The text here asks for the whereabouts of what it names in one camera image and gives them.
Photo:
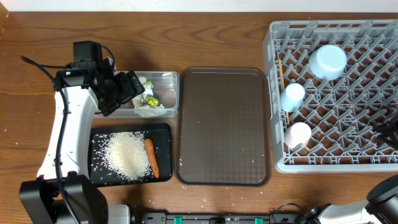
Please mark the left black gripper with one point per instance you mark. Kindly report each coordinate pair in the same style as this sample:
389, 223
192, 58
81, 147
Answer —
130, 91

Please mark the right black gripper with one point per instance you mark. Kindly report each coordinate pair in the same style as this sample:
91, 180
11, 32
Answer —
392, 128

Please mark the green and silver wrapper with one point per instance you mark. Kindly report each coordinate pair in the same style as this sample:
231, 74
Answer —
147, 97

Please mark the white paper napkin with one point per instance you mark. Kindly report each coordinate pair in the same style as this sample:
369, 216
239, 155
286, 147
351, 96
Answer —
145, 111

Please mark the orange carrot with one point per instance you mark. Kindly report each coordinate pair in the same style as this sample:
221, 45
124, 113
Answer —
149, 147

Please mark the white rice pile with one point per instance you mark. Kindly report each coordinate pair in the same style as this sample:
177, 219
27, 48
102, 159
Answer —
119, 157

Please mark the pink cup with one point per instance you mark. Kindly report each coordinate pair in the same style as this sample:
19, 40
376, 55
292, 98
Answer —
298, 133

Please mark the light blue bowl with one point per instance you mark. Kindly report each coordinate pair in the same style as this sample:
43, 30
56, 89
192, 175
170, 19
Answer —
328, 62

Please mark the light blue cup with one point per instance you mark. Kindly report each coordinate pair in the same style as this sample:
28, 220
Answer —
292, 97

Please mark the wooden chopstick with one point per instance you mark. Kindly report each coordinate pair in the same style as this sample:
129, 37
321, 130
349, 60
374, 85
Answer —
288, 118
281, 74

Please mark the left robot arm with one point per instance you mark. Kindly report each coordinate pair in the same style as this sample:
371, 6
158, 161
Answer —
62, 191

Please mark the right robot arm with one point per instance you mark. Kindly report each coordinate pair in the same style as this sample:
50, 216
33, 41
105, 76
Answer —
380, 205

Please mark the grey dishwasher rack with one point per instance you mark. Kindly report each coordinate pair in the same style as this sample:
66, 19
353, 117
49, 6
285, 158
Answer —
339, 112

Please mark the clear plastic bin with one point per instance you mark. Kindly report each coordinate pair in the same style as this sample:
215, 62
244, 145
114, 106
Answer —
166, 90

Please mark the black tray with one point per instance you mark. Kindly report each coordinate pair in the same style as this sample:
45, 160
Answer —
161, 138

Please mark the brown serving tray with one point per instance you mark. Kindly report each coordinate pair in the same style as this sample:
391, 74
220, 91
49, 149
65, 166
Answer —
223, 130

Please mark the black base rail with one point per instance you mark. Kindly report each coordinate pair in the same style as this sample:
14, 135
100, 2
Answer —
217, 218

